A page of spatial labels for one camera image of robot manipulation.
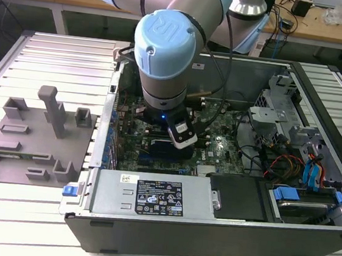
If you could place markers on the silver metal drive cage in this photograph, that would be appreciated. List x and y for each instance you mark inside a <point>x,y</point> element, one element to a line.
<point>264,113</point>

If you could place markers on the round coin battery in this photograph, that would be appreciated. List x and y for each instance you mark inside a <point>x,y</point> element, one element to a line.
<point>222,109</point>

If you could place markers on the small black power adapter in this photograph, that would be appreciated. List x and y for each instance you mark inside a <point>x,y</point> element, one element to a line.
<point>300,7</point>

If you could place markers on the blue card retention clip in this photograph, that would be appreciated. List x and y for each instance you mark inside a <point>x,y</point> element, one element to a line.
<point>114,115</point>
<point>107,149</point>
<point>105,159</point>
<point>109,132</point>

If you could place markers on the silver chipset heatsink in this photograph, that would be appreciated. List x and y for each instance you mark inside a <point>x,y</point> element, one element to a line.
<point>207,170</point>

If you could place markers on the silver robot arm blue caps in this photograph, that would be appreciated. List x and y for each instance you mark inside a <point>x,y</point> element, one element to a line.
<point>163,87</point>

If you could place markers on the grey case release latch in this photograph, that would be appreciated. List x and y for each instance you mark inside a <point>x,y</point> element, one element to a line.
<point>116,50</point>

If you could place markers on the green motherboard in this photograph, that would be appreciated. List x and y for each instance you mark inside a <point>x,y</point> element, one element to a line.
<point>228,134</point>

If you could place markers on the small black blue adapter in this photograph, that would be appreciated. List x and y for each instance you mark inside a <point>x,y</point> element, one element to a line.
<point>286,24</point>

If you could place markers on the grey parts rack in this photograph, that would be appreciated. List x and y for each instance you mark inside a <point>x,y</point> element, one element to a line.
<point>38,141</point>

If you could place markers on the hard disk with blue carrier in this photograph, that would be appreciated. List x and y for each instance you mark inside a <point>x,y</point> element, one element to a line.
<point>303,209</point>

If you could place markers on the silver power supply unit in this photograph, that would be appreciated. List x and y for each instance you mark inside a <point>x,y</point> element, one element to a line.
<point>109,195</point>

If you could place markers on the clear plastic bag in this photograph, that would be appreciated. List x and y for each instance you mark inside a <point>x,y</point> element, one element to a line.
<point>335,15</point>

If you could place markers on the small white sticker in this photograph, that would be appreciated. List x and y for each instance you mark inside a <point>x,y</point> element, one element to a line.
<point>198,66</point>

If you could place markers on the wooden desk white frame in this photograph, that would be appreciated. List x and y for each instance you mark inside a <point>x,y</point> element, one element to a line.
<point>322,30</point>

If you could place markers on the black graphics card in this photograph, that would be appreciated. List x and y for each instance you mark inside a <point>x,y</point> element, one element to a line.
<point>159,149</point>

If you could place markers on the grey flat device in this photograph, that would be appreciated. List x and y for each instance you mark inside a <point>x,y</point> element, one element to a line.
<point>329,1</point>

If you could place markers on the black and silver PC case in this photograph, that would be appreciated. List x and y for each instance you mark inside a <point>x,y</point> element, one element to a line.
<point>177,238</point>

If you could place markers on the black computer tower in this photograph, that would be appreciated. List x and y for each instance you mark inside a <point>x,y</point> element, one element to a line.
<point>273,1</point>

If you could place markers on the black RAM slot bank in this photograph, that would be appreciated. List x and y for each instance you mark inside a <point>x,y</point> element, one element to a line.
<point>196,103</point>
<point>155,134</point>

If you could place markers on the blue case latch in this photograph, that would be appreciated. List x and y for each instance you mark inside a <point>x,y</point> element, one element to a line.
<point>70,191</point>

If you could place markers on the black plastic cover panel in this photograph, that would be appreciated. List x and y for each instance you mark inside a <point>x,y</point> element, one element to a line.
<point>237,199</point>

